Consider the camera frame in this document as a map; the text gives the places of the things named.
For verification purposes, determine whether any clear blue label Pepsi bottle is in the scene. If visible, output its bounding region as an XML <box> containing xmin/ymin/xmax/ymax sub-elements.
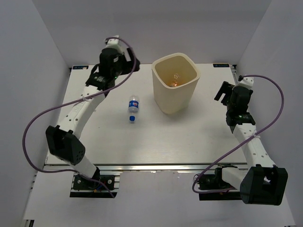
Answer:
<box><xmin>128</xmin><ymin>95</ymin><xmax>140</xmax><ymax>123</ymax></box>

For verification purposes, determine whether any clear yellow cap bottle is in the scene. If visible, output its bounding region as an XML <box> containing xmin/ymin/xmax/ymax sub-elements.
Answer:
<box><xmin>172</xmin><ymin>73</ymin><xmax>182</xmax><ymax>86</ymax></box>

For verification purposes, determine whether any orange plastic bottle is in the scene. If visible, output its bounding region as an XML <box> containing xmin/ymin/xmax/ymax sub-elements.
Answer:
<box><xmin>168</xmin><ymin>81</ymin><xmax>178</xmax><ymax>87</ymax></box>

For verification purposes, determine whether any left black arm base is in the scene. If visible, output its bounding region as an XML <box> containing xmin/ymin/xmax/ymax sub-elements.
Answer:
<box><xmin>70</xmin><ymin>170</ymin><xmax>122</xmax><ymax>199</ymax></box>

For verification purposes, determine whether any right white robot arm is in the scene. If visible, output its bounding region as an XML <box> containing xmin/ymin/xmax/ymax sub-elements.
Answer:
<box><xmin>214</xmin><ymin>79</ymin><xmax>288</xmax><ymax>206</ymax></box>

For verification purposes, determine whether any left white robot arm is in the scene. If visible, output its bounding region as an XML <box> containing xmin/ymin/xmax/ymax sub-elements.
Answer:
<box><xmin>45</xmin><ymin>47</ymin><xmax>140</xmax><ymax>189</ymax></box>

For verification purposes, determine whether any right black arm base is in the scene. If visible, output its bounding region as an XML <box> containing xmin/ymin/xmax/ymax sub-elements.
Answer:
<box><xmin>194</xmin><ymin>164</ymin><xmax>245</xmax><ymax>201</ymax></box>

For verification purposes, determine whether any cream plastic bin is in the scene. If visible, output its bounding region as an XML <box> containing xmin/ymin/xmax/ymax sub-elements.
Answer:
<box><xmin>151</xmin><ymin>52</ymin><xmax>201</xmax><ymax>114</ymax></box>

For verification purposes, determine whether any left blue table sticker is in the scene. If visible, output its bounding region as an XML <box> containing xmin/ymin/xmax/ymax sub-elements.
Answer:
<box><xmin>72</xmin><ymin>65</ymin><xmax>89</xmax><ymax>70</ymax></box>

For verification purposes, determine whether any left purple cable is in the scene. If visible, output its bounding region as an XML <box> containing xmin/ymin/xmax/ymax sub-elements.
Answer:
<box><xmin>22</xmin><ymin>36</ymin><xmax>137</xmax><ymax>198</ymax></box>

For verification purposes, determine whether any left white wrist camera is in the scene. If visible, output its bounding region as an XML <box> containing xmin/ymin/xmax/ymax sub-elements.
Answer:
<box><xmin>105</xmin><ymin>35</ymin><xmax>124</xmax><ymax>54</ymax></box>

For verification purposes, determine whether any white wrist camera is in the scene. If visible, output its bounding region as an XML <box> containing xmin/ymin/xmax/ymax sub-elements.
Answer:
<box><xmin>236</xmin><ymin>75</ymin><xmax>254</xmax><ymax>90</ymax></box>
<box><xmin>105</xmin><ymin>35</ymin><xmax>124</xmax><ymax>54</ymax></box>

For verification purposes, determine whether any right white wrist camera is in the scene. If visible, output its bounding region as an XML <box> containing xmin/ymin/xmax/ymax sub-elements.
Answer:
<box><xmin>236</xmin><ymin>75</ymin><xmax>254</xmax><ymax>90</ymax></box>

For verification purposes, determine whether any aluminium table front rail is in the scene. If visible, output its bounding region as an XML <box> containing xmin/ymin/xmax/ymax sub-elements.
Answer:
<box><xmin>44</xmin><ymin>163</ymin><xmax>248</xmax><ymax>171</ymax></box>

